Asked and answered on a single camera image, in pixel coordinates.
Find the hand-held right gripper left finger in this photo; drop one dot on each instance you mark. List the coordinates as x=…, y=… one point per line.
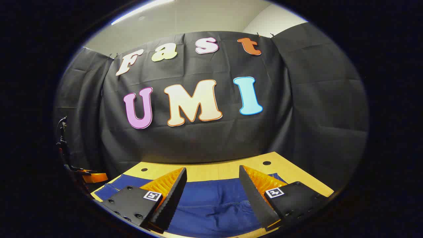
x=172, y=198

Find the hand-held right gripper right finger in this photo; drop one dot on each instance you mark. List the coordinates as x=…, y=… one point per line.
x=252, y=198

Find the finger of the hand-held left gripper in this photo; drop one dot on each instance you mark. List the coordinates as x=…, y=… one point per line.
x=96, y=178

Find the blue denim jeans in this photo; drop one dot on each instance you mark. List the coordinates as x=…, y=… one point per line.
x=211, y=205

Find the black backdrop cloth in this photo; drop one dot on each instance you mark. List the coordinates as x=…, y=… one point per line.
x=205, y=142

